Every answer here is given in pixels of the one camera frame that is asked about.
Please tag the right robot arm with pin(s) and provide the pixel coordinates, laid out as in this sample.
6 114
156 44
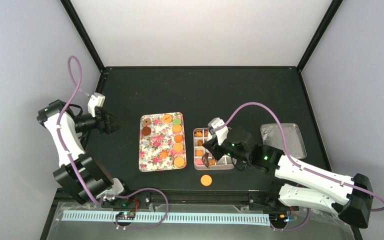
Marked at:
346 197

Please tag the yellow cracker with red mark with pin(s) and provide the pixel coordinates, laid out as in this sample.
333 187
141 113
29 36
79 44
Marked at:
167 118

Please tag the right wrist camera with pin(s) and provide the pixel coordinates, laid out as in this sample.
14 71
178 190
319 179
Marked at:
217 130

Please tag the white slotted cable duct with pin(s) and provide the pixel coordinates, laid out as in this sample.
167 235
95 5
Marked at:
257 219

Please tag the pink sandwich cookie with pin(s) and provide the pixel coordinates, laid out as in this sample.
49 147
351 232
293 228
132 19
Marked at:
198 162

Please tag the green macaron cookie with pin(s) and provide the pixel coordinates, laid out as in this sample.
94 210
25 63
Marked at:
176 121

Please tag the orange ridged swirl cookie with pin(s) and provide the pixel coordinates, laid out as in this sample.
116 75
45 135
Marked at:
163 154

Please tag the dark brown round cookie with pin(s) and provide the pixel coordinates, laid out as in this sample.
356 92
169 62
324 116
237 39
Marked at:
146 131

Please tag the floral cookie tray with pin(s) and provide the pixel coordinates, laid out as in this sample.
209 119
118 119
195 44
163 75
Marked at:
162 139

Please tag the fallen orange round cracker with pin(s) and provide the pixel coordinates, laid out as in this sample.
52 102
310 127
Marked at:
206 180

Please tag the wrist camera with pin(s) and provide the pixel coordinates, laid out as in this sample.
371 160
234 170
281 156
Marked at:
96 100
217 130

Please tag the clear plastic tin lid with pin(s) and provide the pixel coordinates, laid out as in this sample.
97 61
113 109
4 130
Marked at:
272 136

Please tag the brown flower cookie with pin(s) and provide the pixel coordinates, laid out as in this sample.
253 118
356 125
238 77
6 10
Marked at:
146 122

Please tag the black frame post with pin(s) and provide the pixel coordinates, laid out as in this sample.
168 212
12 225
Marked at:
82 32

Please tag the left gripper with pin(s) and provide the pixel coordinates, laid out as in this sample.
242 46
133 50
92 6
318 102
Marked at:
105 127

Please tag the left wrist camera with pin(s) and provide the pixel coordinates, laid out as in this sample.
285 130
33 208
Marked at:
96 100

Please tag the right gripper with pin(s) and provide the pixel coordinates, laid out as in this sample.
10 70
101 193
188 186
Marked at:
212 147

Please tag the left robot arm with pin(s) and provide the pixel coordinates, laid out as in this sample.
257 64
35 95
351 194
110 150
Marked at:
79 174

